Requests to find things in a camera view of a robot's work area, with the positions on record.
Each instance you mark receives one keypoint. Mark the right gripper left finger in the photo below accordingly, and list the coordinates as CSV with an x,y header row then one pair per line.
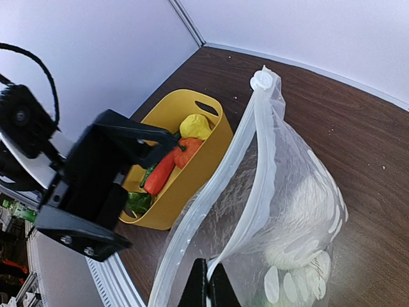
x,y
195,291

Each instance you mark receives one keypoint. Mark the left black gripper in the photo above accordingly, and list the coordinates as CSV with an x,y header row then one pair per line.
x,y
81,211

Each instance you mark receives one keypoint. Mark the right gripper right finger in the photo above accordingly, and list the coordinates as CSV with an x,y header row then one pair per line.
x,y
221,292

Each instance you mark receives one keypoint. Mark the orange toy pumpkin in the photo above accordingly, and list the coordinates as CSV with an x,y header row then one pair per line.
x,y
191,146

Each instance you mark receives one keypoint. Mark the polka dot zip bag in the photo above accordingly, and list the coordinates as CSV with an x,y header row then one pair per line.
x,y
230,219

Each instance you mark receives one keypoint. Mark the white toy radish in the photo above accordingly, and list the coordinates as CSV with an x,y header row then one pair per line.
x,y
310,222

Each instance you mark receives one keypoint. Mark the green toy lettuce leaf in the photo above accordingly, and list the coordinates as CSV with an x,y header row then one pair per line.
x,y
137,204

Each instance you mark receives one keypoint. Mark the dark green toy cucumber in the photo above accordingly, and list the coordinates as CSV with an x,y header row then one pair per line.
x,y
147,174

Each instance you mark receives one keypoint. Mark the orange toy carrot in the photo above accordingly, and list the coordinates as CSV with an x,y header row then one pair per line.
x,y
159,176

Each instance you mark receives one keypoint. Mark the yellow plastic basket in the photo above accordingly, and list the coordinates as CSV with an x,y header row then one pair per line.
x,y
184,183

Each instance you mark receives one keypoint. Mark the yellow toy pepper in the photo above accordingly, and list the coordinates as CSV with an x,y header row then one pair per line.
x,y
195,126

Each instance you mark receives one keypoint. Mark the front aluminium rail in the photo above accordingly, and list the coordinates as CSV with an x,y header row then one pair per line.
x,y
66,278

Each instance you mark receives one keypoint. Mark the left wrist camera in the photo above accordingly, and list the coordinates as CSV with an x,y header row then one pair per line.
x,y
25,123

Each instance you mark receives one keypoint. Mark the left aluminium frame post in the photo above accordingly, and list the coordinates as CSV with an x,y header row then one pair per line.
x,y
188,22

